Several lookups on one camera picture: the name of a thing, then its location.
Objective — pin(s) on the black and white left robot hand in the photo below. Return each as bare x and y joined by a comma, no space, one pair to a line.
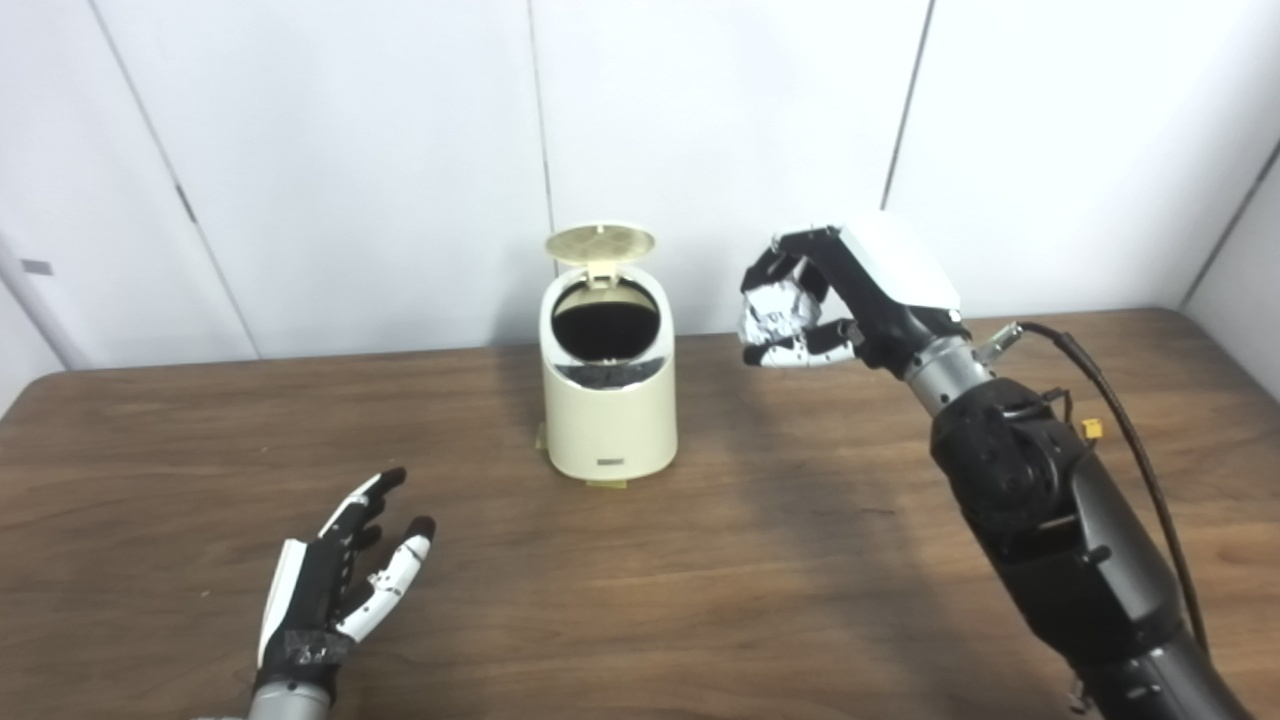
315,590

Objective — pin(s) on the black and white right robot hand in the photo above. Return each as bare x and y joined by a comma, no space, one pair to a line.
890,280

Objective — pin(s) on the white paper ball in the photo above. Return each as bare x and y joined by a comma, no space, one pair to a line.
775,312

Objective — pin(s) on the cream round bin lid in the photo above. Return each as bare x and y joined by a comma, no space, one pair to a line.
600,243

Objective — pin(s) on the cream-colored cylindrical bin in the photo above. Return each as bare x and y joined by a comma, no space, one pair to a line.
610,425

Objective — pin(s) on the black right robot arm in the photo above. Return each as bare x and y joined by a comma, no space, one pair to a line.
1050,520

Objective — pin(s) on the gray wall tape label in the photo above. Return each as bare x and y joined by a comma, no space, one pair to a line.
36,267

